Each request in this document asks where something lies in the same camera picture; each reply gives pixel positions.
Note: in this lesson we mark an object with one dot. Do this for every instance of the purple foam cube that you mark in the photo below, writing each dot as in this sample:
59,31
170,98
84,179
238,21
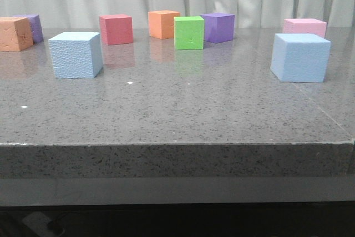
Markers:
219,27
35,25

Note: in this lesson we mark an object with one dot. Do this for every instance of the red foam cube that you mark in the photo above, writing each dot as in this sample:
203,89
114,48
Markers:
116,29

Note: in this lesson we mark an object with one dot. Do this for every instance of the dented orange foam cube left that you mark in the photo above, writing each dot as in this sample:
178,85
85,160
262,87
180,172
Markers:
16,34

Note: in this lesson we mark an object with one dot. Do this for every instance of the textured light blue foam cube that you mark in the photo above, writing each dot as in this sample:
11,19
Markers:
76,54

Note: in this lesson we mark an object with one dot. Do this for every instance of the smooth light blue foam cube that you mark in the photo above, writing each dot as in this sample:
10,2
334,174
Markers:
300,57

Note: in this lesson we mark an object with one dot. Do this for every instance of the purple foam cube right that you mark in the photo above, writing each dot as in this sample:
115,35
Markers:
219,27

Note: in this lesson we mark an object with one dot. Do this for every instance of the orange foam cube centre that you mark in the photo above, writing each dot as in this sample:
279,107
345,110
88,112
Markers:
161,23

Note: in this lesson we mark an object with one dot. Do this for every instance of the pink foam cube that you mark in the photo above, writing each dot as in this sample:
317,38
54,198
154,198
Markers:
305,25

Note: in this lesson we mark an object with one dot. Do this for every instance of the purple foam cube left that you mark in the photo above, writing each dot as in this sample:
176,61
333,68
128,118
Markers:
35,25

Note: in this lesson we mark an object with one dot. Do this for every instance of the green foam cube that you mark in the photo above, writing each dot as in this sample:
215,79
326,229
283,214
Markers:
189,32

